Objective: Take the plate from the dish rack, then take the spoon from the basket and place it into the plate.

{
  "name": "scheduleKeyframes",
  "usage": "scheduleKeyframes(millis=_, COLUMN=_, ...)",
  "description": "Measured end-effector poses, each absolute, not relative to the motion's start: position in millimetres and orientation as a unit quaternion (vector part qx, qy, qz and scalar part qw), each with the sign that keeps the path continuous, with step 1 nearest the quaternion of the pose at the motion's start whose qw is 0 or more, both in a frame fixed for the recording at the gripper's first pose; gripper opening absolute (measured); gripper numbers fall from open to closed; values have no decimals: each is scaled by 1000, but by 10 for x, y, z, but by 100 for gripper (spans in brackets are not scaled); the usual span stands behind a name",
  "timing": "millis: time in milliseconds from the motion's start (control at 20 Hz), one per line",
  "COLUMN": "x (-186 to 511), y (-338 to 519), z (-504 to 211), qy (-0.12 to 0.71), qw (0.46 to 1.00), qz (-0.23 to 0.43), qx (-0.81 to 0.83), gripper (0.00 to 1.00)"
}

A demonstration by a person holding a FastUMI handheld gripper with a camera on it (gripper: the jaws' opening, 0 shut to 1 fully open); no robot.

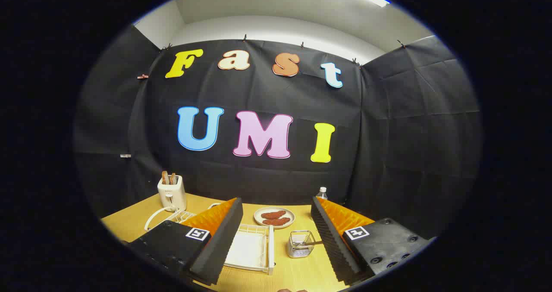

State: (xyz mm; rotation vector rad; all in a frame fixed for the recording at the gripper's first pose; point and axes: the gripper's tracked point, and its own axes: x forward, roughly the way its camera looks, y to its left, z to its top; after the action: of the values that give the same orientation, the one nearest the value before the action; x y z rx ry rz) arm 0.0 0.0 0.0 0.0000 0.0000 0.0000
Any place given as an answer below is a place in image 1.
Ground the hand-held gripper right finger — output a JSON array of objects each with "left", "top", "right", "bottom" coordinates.
[{"left": 310, "top": 196, "right": 437, "bottom": 286}]

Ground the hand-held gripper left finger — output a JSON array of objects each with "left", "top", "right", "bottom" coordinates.
[{"left": 123, "top": 197, "right": 244, "bottom": 286}]

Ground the metal wire basket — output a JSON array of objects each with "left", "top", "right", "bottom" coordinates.
[{"left": 287, "top": 230, "right": 315, "bottom": 258}]

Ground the white wire dish rack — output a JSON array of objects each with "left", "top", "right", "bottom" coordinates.
[{"left": 144, "top": 203, "right": 275, "bottom": 276}]

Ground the beige round dish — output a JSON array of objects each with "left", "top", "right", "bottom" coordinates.
[{"left": 254, "top": 207, "right": 295, "bottom": 229}]

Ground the white toaster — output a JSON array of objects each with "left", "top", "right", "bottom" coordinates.
[{"left": 157, "top": 175, "right": 187, "bottom": 212}]

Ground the black backdrop cloth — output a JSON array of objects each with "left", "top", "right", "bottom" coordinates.
[{"left": 73, "top": 25, "right": 481, "bottom": 241}]

